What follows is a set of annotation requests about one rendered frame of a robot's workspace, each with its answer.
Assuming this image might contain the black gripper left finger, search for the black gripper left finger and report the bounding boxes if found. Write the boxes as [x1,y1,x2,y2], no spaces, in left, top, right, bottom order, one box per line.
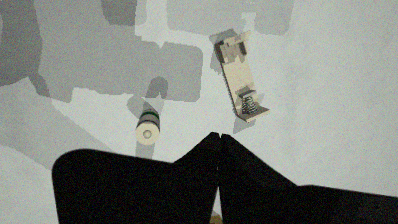
[51,132,221,224]

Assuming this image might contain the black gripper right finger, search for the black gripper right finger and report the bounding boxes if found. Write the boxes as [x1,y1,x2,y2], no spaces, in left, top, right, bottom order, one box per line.
[217,134,398,224]

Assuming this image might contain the grey cylindrical battery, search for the grey cylindrical battery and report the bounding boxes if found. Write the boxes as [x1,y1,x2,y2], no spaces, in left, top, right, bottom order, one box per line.
[135,109,160,145]

